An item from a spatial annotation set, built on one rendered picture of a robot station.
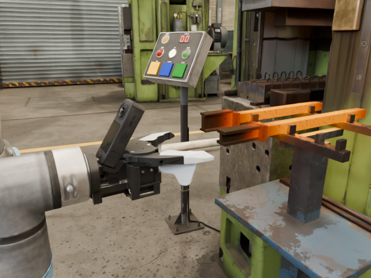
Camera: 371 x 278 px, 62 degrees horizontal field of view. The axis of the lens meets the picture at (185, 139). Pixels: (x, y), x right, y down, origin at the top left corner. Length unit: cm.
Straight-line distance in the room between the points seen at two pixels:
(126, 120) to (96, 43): 858
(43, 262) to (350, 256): 61
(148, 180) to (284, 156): 74
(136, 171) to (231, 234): 117
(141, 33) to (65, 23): 335
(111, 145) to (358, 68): 84
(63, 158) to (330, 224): 67
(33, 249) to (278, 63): 134
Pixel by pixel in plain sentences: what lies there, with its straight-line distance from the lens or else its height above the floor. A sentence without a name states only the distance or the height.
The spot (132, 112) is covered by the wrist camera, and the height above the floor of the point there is 104.
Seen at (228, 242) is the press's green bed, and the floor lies 18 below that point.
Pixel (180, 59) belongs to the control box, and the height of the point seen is 106.
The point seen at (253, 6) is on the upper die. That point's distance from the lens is 132.
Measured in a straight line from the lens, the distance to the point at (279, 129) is 70.
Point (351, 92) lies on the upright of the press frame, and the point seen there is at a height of 99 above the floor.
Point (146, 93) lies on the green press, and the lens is 611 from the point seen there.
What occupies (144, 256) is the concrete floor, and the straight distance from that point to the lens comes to 186.
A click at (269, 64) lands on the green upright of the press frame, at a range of 156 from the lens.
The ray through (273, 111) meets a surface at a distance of 85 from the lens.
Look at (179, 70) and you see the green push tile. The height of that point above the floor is 101.
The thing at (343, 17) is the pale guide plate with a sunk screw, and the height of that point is 122.
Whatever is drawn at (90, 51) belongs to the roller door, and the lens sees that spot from 905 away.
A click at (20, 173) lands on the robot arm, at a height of 98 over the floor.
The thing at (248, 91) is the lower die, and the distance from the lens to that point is 133.
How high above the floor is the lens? 115
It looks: 18 degrees down
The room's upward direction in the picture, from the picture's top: straight up
